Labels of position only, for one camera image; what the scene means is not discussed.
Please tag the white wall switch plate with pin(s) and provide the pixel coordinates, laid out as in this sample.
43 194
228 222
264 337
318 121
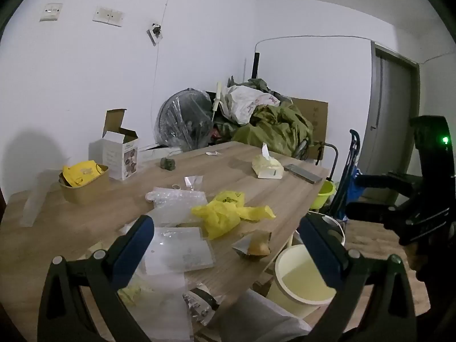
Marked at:
108 16
50 11

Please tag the clear plastic sheet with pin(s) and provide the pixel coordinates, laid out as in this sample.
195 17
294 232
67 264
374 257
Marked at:
164 302

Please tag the bread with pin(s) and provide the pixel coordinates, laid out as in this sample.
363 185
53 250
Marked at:
254 245

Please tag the green plastic bucket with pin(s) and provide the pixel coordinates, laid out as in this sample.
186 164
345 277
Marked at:
323 193

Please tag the grey cloth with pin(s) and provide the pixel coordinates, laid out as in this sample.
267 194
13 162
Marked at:
256 319

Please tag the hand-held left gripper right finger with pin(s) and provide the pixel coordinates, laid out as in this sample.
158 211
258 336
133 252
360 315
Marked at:
320 253

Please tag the black metal chair frame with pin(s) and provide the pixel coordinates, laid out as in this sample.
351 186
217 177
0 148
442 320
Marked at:
331 156

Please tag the small dark green lump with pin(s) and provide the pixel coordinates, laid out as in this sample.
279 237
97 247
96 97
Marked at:
167 164

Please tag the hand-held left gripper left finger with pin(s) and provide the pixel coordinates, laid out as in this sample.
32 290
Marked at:
133 253

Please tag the grey door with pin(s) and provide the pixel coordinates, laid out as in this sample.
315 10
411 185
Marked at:
390 121

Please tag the fan wrapped in plastic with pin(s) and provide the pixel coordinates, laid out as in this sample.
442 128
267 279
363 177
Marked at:
185 121

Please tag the brown paper bowl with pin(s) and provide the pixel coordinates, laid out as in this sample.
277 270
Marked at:
85 190

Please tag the black printed wrapper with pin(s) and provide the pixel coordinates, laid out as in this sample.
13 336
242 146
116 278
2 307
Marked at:
201 302

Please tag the black pole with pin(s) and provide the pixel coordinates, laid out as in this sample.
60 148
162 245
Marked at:
255 63

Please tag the cream tissue pack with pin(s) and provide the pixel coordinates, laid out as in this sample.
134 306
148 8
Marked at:
267 166

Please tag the blue folding cart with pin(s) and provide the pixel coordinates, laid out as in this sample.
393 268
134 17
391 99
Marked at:
347 181

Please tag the white plastic bag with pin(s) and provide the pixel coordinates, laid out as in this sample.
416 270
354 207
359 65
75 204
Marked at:
244 104

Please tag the cream plastic bucket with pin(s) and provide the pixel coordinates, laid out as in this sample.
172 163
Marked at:
299 281

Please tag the yellow plastic bag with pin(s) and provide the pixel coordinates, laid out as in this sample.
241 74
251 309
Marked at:
224 213

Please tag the white crumpled plastic wrapper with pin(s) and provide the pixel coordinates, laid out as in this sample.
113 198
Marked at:
151 196

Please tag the white open cardboard box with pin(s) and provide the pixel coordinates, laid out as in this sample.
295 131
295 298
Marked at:
119 153

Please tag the brown cardboard sheet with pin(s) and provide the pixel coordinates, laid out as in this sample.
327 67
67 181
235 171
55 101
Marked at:
315 117

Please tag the broken wall socket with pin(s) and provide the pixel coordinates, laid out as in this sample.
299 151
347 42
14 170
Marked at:
155 32

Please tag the white plastic bucket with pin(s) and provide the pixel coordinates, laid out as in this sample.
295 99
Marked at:
333 225

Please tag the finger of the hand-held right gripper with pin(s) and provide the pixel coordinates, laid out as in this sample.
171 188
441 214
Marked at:
388 181
367 212

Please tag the grey flat bar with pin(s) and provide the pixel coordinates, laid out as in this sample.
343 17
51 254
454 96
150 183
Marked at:
302 173

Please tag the small clear plastic bag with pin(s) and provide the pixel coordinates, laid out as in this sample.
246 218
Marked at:
194 181

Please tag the bubble wrap sheet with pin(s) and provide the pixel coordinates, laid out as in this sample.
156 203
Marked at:
180 205

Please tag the olive green cloth pile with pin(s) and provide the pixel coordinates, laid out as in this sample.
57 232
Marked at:
274 130

